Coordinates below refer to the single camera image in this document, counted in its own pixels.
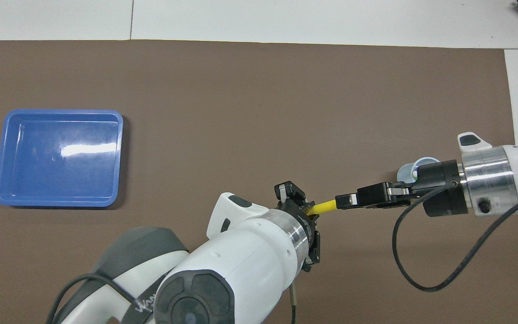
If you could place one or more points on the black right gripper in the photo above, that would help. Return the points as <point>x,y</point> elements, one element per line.
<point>441,189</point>

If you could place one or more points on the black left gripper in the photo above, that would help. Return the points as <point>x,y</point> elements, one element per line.
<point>308,222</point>

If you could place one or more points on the yellow pen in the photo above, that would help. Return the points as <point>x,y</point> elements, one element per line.
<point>324,206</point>

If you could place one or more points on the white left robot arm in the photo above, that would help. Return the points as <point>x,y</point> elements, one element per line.
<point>241,252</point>

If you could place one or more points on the blue plastic tray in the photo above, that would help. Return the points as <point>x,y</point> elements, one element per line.
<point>61,157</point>

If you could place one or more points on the clear plastic cup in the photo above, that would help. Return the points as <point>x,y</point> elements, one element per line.
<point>405,171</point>

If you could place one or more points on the brown table mat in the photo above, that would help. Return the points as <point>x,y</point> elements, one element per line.
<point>259,112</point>

